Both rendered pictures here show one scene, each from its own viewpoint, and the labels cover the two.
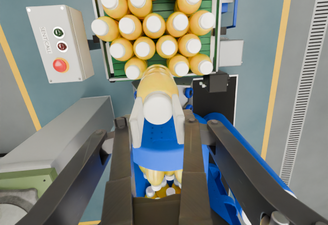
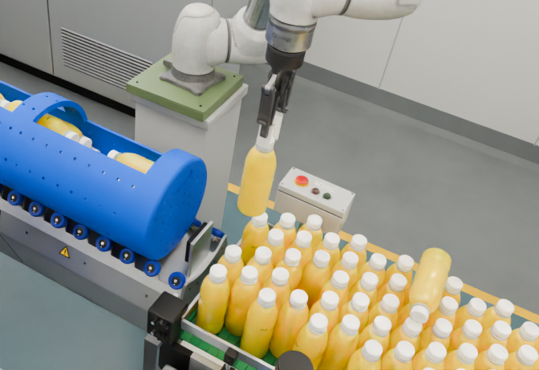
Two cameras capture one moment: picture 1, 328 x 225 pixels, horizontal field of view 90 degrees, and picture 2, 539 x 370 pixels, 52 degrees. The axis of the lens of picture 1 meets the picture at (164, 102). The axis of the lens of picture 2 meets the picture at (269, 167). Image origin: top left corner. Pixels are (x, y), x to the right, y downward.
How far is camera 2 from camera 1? 1.07 m
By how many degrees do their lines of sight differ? 50
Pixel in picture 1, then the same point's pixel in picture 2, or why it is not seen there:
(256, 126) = not seen: outside the picture
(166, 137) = (183, 185)
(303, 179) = not seen: outside the picture
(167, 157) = (178, 162)
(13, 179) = (222, 93)
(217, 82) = (170, 305)
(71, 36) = (318, 201)
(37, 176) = (209, 105)
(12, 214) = (199, 67)
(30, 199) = (192, 84)
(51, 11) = (344, 203)
